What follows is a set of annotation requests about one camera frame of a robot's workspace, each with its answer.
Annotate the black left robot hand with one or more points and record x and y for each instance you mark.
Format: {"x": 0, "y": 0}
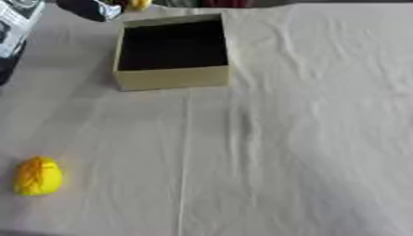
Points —
{"x": 86, "y": 8}

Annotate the small yellow toy fruit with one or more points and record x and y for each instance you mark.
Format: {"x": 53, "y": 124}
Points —
{"x": 141, "y": 3}

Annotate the tan cardboard box black inside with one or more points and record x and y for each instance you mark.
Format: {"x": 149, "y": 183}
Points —
{"x": 172, "y": 61}

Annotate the yellow toy lemon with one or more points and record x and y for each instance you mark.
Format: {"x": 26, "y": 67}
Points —
{"x": 37, "y": 176}

